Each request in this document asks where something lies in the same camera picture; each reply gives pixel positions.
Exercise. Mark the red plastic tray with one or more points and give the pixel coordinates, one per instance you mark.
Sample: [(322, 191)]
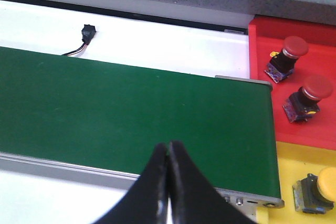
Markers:
[(266, 36)]

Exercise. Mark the green conveyor belt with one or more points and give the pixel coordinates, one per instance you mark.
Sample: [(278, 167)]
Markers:
[(18, 66)]

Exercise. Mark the black sensor with cable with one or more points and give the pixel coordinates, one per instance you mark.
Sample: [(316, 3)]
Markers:
[(88, 32)]

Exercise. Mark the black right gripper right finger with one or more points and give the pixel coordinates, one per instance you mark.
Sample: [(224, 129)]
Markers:
[(193, 198)]

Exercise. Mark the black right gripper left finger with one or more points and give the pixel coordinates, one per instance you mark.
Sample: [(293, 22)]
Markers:
[(147, 199)]

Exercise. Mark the yellow push button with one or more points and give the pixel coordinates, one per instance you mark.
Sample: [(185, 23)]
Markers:
[(315, 194)]

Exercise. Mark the yellow plastic tray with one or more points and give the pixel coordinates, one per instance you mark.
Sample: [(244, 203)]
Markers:
[(295, 162)]

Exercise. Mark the red mushroom push button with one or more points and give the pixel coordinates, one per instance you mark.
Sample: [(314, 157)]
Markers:
[(302, 105)]

